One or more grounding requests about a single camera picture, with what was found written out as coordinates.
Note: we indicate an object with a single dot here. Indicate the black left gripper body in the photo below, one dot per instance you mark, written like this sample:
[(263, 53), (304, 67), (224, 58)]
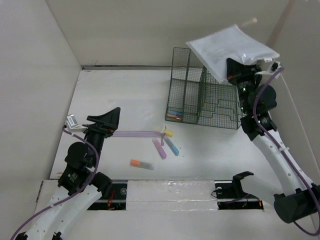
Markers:
[(97, 134)]

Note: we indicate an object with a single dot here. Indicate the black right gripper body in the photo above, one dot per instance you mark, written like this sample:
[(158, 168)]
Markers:
[(246, 81)]

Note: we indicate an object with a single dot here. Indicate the clear zipper document pouch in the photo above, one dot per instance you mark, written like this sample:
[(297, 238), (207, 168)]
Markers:
[(213, 50)]

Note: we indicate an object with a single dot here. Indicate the clear purple zipper pouch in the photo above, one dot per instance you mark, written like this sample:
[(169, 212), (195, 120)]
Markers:
[(140, 118)]

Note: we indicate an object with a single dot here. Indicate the blue capped highlighter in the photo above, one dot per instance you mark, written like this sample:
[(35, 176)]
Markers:
[(171, 112)]

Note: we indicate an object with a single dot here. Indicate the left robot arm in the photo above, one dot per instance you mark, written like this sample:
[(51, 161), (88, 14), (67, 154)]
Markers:
[(80, 185)]

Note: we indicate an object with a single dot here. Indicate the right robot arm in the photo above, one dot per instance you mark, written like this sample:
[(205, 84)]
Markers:
[(298, 196)]

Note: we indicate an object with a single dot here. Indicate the orange grey highlighter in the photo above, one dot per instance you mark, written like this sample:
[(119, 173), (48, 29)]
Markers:
[(142, 164)]

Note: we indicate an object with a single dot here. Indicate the pink purple highlighter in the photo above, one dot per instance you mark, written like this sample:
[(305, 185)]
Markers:
[(159, 148)]

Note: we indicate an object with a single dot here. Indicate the yellow highlighter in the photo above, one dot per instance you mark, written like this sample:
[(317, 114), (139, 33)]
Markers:
[(168, 133)]

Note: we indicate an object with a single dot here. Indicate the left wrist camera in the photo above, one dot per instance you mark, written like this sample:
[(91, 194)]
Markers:
[(72, 124)]

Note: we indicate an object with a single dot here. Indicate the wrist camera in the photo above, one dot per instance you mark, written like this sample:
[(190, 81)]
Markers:
[(72, 124), (275, 66)]

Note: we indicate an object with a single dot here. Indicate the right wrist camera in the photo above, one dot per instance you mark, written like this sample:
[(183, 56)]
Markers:
[(275, 66)]

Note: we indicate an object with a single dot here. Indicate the green wire mesh organizer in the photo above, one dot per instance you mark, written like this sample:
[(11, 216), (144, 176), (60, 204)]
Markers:
[(195, 93)]

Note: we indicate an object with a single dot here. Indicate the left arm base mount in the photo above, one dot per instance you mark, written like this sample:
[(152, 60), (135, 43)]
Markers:
[(115, 200)]

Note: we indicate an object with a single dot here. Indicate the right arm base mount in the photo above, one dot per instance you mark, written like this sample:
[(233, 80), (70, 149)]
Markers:
[(230, 195)]

